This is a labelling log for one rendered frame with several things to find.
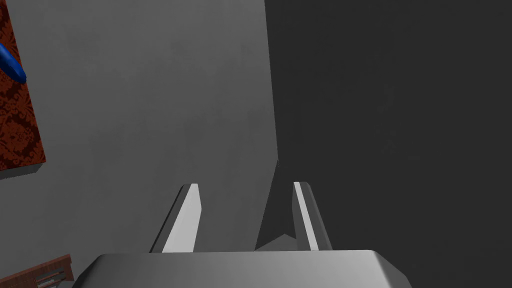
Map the brown wooden furniture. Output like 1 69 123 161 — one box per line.
0 253 75 288

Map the blue rounded object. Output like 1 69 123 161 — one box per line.
0 43 28 85

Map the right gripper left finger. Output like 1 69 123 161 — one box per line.
149 183 203 254

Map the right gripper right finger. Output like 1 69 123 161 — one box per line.
292 181 334 252

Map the red patterned table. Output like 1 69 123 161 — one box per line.
0 0 47 181

